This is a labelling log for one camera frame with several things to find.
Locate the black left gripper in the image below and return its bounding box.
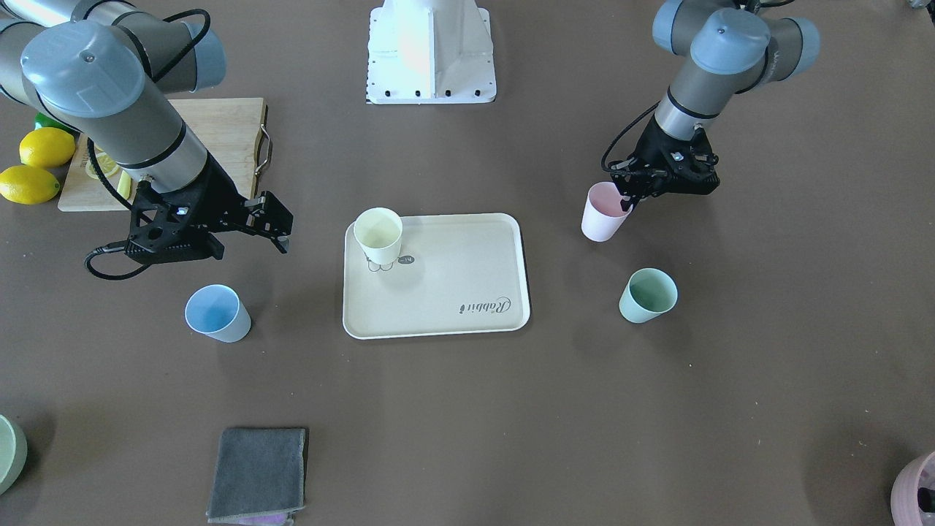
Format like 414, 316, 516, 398
611, 119, 720, 213

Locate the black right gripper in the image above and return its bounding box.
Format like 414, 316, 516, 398
124, 154, 294, 265

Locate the pink cup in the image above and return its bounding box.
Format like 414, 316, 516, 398
581, 182, 633, 242

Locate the pale yellow cup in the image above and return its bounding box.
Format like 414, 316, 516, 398
353, 207, 403, 266

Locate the light blue cup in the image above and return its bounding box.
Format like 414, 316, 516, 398
184, 284, 253, 343

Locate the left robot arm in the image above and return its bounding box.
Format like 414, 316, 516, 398
601, 1, 820, 213

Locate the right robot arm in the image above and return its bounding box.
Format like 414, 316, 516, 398
2, 1, 293, 267

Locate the cream rabbit tray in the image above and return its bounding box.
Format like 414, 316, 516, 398
342, 213, 531, 340

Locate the wooden cutting board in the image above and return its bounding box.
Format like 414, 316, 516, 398
58, 99, 267, 212

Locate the mint green cup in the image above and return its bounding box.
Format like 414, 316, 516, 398
619, 267, 679, 324

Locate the yellow plastic knife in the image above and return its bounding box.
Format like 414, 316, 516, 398
116, 170, 133, 201

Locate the whole yellow lemon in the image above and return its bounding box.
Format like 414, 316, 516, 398
1, 164, 61, 205
19, 127, 76, 169

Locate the grey folded cloth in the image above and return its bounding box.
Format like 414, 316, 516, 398
206, 427, 307, 525

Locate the green lime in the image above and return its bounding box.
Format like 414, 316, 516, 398
34, 113, 75, 133

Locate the mint green bowl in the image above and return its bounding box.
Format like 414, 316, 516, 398
0, 415, 28, 494

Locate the pink mixing bowl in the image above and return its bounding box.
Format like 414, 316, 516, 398
890, 452, 934, 525

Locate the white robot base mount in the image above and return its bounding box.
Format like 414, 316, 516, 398
365, 1, 497, 104

